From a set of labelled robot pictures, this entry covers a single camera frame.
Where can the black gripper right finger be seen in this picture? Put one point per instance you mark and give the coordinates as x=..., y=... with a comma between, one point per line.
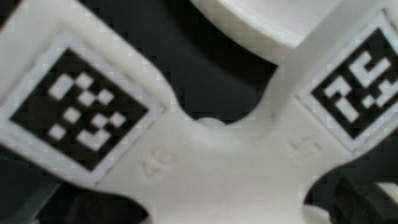
x=353, y=193

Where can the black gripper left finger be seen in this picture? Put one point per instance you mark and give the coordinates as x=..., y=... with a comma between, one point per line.
x=42, y=202

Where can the white cross-shaped table base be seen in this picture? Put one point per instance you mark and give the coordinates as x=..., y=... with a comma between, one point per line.
x=94, y=125

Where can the white round table top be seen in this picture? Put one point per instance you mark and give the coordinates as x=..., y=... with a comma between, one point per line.
x=289, y=29

